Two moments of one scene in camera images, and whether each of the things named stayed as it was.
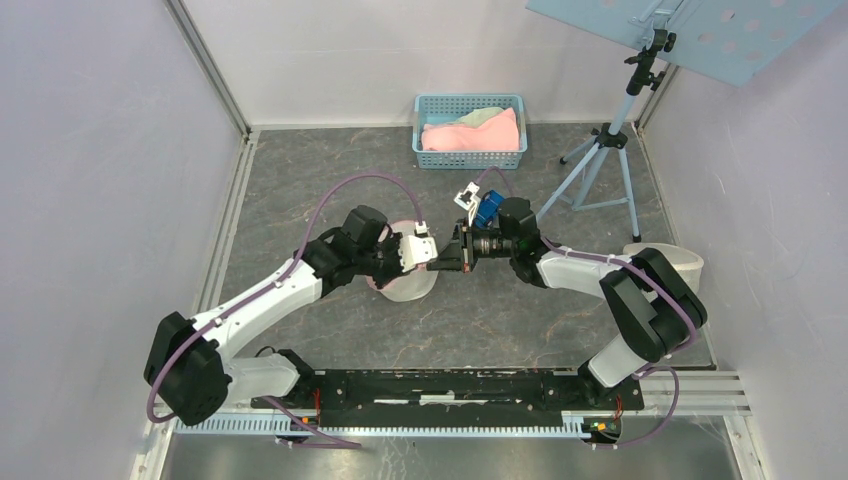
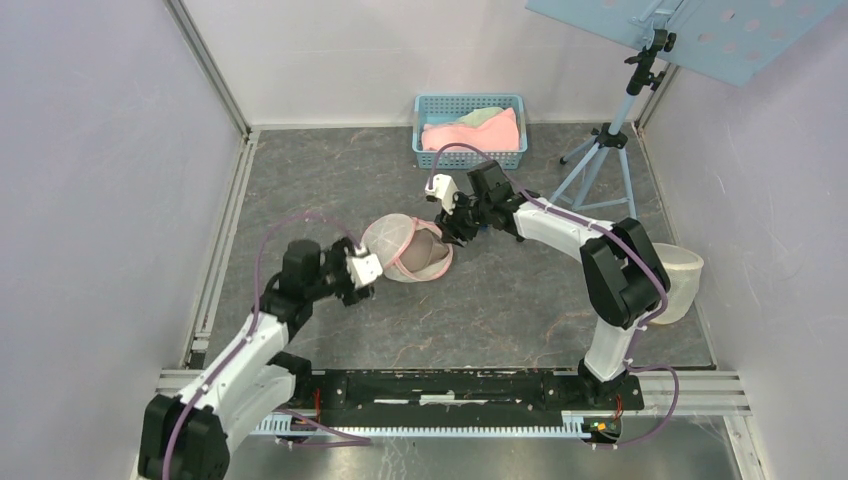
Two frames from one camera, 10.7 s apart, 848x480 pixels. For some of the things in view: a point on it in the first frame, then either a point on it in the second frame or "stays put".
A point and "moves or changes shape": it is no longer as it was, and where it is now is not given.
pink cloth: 498,133 stays put
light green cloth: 476,117 stays put
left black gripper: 393,244 to 338,255
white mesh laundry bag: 412,285 moves or changes shape
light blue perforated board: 734,40 stays put
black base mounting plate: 445,397 stays put
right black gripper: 458,254 to 447,224
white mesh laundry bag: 686,263 stays put
